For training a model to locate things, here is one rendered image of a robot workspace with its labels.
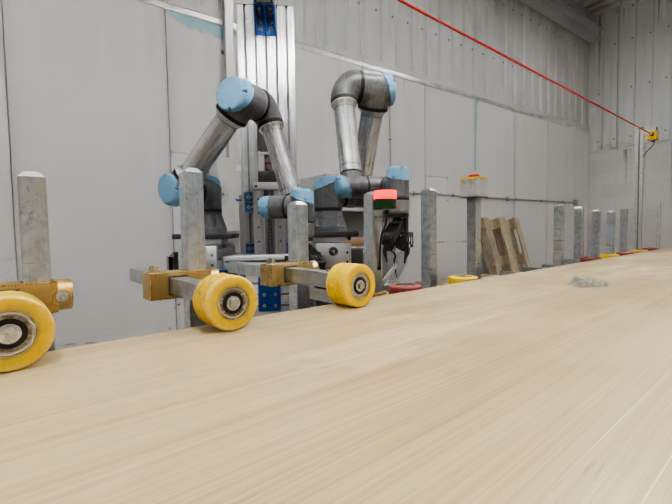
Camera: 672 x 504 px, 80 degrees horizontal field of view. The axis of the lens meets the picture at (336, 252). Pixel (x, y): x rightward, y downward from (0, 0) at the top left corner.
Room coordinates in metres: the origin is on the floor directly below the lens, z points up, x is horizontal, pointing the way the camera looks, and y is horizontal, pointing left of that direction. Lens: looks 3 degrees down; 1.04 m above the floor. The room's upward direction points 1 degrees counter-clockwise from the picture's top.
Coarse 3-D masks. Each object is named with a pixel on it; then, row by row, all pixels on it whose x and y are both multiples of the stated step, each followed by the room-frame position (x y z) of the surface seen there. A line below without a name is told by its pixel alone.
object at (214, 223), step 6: (204, 210) 1.59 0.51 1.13; (210, 210) 1.60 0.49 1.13; (216, 210) 1.62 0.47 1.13; (204, 216) 1.59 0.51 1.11; (210, 216) 1.60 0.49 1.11; (216, 216) 1.62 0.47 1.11; (222, 216) 1.66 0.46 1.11; (204, 222) 1.59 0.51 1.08; (210, 222) 1.59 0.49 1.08; (216, 222) 1.62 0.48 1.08; (222, 222) 1.64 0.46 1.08; (210, 228) 1.58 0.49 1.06; (216, 228) 1.60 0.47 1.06; (222, 228) 1.62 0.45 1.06
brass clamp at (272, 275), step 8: (264, 264) 0.90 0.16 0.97; (272, 264) 0.88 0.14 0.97; (280, 264) 0.89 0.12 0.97; (288, 264) 0.91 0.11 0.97; (296, 264) 0.92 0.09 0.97; (304, 264) 0.93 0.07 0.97; (312, 264) 0.95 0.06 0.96; (264, 272) 0.90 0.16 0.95; (272, 272) 0.88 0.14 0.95; (280, 272) 0.89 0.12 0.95; (264, 280) 0.90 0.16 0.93; (272, 280) 0.88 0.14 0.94; (280, 280) 0.89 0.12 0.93
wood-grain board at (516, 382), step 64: (640, 256) 1.85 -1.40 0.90; (256, 320) 0.64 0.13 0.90; (320, 320) 0.63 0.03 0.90; (384, 320) 0.62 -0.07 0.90; (448, 320) 0.62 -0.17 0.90; (512, 320) 0.61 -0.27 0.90; (576, 320) 0.60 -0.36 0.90; (640, 320) 0.60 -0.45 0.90; (0, 384) 0.38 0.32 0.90; (64, 384) 0.38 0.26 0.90; (128, 384) 0.37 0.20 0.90; (192, 384) 0.37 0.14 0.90; (256, 384) 0.37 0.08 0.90; (320, 384) 0.36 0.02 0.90; (384, 384) 0.36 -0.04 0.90; (448, 384) 0.36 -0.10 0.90; (512, 384) 0.36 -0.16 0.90; (576, 384) 0.35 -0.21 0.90; (640, 384) 0.35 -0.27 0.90; (0, 448) 0.26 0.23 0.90; (64, 448) 0.26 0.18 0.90; (128, 448) 0.26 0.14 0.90; (192, 448) 0.26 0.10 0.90; (256, 448) 0.26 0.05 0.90; (320, 448) 0.26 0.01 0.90; (384, 448) 0.25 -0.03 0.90; (448, 448) 0.25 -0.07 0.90; (512, 448) 0.25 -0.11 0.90; (576, 448) 0.25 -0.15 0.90; (640, 448) 0.25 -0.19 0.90
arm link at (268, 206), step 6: (264, 198) 1.34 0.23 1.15; (270, 198) 1.32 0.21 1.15; (276, 198) 1.31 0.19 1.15; (282, 198) 1.30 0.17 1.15; (258, 204) 1.34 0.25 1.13; (264, 204) 1.32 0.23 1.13; (270, 204) 1.31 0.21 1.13; (276, 204) 1.30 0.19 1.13; (282, 204) 1.29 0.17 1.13; (258, 210) 1.34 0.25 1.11; (264, 210) 1.32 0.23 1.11; (270, 210) 1.31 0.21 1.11; (276, 210) 1.30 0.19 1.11; (282, 210) 1.29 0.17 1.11; (264, 216) 1.34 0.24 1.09; (270, 216) 1.33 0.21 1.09; (276, 216) 1.32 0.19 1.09; (282, 216) 1.31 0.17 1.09
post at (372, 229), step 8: (368, 192) 1.11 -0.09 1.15; (368, 200) 1.10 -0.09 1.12; (368, 208) 1.10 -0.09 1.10; (368, 216) 1.10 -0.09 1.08; (368, 224) 1.10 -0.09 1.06; (376, 224) 1.10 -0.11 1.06; (368, 232) 1.10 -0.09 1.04; (376, 232) 1.10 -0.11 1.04; (368, 240) 1.10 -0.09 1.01; (376, 240) 1.10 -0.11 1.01; (368, 248) 1.10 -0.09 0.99; (376, 248) 1.10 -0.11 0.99; (368, 256) 1.10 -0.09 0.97; (376, 256) 1.10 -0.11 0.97; (368, 264) 1.10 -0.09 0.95; (376, 264) 1.10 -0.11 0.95; (376, 272) 1.10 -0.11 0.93; (376, 280) 1.10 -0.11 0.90; (376, 288) 1.10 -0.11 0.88
